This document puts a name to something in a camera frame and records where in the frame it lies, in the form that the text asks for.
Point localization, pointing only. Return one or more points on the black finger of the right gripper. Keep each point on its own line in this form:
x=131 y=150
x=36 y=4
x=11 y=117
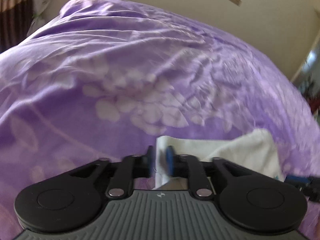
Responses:
x=309 y=186

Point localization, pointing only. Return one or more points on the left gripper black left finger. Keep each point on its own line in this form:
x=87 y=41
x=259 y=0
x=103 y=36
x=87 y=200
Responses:
x=75 y=198

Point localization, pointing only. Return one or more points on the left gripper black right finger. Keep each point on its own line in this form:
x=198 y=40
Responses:
x=251 y=201

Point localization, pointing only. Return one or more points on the white shirt with teal letters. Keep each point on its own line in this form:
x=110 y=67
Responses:
x=255 y=151

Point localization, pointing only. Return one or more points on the purple floral bed sheet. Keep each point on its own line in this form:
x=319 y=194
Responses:
x=105 y=78

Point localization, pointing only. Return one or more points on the brown striped curtain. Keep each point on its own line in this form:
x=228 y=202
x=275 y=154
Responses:
x=15 y=20

